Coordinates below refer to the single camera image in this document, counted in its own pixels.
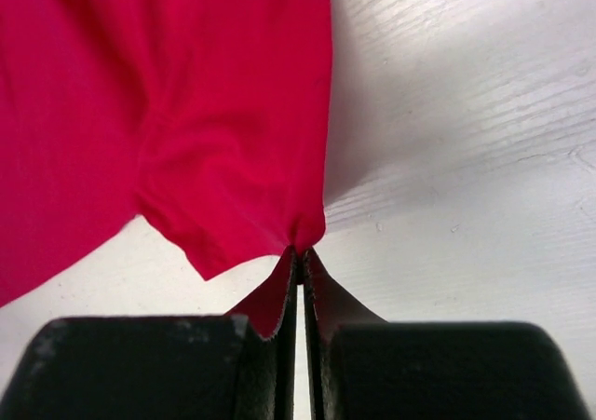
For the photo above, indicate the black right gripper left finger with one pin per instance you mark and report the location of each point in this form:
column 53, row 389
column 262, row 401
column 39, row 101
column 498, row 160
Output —
column 238, row 365

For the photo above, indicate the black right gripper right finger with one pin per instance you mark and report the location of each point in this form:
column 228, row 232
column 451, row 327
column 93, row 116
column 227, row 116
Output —
column 364, row 367

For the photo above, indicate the red t shirt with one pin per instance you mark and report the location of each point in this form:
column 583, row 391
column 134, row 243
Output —
column 209, row 118

